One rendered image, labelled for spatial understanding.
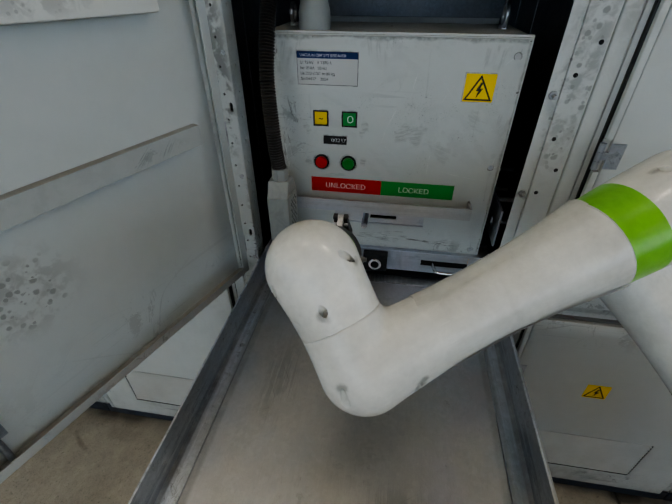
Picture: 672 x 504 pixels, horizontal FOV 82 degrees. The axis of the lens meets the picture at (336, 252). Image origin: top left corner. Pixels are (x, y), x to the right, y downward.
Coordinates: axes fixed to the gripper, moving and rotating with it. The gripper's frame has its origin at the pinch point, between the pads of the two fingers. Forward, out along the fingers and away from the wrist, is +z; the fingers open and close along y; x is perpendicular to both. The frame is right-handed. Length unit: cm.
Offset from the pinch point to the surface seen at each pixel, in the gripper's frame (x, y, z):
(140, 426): -84, 85, 57
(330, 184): -6.1, -12.7, 10.8
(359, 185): 0.6, -12.9, 10.7
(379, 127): 4.3, -24.5, 4.1
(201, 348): -48, 40, 34
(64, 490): -97, 98, 35
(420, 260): 16.6, 3.8, 19.1
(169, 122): -33.8, -20.6, -9.8
